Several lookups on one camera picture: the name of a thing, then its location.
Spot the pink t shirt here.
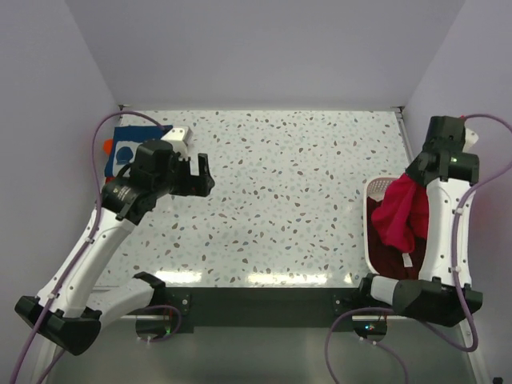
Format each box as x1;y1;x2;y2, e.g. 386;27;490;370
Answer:
371;174;429;253

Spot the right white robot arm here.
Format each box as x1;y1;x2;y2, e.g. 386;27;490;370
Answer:
353;116;482;327

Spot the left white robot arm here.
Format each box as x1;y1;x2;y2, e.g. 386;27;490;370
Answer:
15;140;215;356

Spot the folded blue t shirt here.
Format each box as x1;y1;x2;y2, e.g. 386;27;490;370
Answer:
104;125;173;178

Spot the folded orange t shirt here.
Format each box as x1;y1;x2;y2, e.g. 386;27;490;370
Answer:
102;138;121;183

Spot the white laundry basket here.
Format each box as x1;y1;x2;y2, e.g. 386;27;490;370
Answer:
363;176;397;274

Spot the dark red t shirt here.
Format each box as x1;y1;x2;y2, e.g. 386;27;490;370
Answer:
366;198;426;280

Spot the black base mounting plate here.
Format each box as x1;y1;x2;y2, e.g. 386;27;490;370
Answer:
130;284;391;335

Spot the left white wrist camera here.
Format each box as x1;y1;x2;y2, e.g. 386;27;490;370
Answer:
162;126;193;160

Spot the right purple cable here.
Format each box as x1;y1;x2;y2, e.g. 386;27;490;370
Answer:
323;113;512;384

